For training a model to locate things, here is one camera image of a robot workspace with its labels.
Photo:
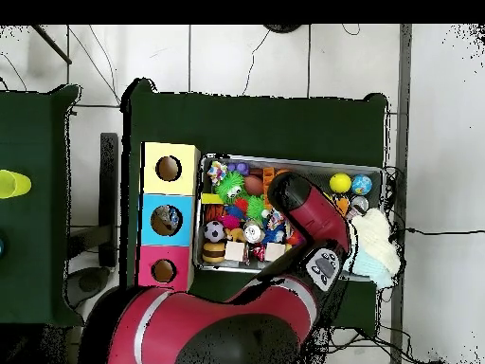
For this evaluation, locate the yellow ball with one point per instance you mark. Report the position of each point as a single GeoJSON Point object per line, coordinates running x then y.
{"type": "Point", "coordinates": [340, 183]}

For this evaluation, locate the orange plastic block with holes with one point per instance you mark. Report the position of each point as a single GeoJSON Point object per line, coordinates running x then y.
{"type": "Point", "coordinates": [268, 175]}

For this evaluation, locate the dark green tablecloth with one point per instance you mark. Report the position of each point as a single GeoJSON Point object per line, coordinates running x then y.
{"type": "Point", "coordinates": [246, 125]}
{"type": "Point", "coordinates": [34, 265]}

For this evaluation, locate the light blue waffle cloth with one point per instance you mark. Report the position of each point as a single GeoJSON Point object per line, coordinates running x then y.
{"type": "Point", "coordinates": [369, 267]}

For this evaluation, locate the black rod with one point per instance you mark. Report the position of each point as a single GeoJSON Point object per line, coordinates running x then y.
{"type": "Point", "coordinates": [53, 45]}

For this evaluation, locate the small soccer ball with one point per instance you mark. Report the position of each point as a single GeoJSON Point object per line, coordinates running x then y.
{"type": "Point", "coordinates": [214, 231]}

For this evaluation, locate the toy hamburger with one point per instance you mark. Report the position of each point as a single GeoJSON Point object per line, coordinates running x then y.
{"type": "Point", "coordinates": [213, 252]}

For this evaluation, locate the green spiky ball with eyes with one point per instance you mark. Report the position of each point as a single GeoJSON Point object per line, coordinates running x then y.
{"type": "Point", "coordinates": [231, 187]}

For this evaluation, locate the small wooden block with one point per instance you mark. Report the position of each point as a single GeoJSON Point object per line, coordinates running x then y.
{"type": "Point", "coordinates": [235, 251]}

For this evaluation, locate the wooden box with three holes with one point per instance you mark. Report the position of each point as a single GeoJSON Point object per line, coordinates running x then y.
{"type": "Point", "coordinates": [151, 265]}

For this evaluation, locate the silver mesh bin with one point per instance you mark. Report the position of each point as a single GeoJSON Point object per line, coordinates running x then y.
{"type": "Point", "coordinates": [322, 170]}

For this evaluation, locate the large wooden block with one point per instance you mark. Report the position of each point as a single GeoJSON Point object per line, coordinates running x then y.
{"type": "Point", "coordinates": [275, 252]}

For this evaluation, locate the yellow-green cup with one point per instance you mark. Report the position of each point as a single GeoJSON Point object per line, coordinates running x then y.
{"type": "Point", "coordinates": [13, 184]}

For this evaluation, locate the cream waffle cloth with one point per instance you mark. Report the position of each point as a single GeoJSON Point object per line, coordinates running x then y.
{"type": "Point", "coordinates": [375, 231]}

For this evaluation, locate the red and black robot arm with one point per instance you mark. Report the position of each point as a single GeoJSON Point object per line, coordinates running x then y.
{"type": "Point", "coordinates": [212, 322]}

